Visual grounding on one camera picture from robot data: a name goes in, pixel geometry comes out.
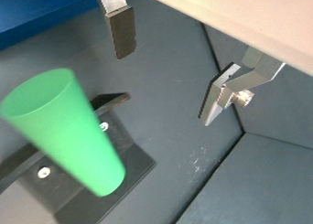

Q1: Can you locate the black curved fixture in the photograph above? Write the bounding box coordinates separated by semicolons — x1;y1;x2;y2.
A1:
0;93;155;224

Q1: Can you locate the blue foam shape board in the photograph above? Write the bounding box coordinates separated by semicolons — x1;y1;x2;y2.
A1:
0;0;135;51

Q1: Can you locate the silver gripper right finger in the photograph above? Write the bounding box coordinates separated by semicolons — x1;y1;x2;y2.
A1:
199;47;286;126

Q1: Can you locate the green oval cylinder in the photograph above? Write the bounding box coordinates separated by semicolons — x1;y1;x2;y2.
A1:
0;69;125;197

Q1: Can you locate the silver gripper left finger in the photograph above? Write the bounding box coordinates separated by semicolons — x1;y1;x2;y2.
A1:
99;0;136;59

